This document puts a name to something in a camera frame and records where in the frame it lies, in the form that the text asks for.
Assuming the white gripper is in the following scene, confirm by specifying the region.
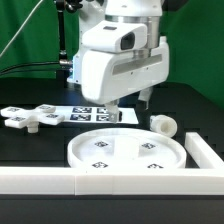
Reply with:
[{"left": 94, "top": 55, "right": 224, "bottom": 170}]
[{"left": 82, "top": 36, "right": 169, "bottom": 123}]

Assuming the white round table top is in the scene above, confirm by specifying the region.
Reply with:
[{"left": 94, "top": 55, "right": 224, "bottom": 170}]
[{"left": 67, "top": 128, "right": 187, "bottom": 170}]

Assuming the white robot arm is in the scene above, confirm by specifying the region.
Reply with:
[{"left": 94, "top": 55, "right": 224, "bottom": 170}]
[{"left": 68, "top": 0, "right": 169, "bottom": 122}]

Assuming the white marker sheet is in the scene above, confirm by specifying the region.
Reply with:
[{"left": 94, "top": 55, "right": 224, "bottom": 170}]
[{"left": 50, "top": 106, "right": 138, "bottom": 124}]

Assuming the white L-shaped fence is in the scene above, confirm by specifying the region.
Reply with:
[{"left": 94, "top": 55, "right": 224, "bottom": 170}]
[{"left": 0, "top": 132, "right": 224, "bottom": 196}]

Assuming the white cross-shaped table base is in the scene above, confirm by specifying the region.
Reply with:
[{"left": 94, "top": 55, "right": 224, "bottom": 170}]
[{"left": 0, "top": 104, "right": 65, "bottom": 133}]

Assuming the black cable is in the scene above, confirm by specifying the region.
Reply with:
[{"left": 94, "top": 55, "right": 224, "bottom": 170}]
[{"left": 0, "top": 60, "right": 73, "bottom": 77}]

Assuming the black camera stand pole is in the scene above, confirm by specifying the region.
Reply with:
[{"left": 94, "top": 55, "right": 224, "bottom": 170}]
[{"left": 53, "top": 0, "right": 83, "bottom": 79}]

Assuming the grey cable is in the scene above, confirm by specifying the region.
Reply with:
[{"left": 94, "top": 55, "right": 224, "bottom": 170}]
[{"left": 0, "top": 0, "right": 45, "bottom": 58}]

